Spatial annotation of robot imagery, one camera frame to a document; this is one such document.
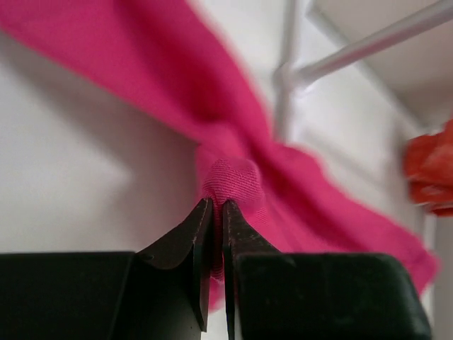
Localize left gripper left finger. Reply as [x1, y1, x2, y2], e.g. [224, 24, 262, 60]
[137, 198, 213, 332]

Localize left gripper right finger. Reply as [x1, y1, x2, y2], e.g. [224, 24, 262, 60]
[222, 200, 280, 340]

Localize pink trousers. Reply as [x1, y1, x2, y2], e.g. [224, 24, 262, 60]
[1, 1, 439, 293]

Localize white clothes rack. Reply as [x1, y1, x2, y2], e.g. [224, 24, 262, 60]
[274, 1, 452, 141]

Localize orange white patterned garment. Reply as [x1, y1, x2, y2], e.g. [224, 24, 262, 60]
[403, 120, 452, 217]

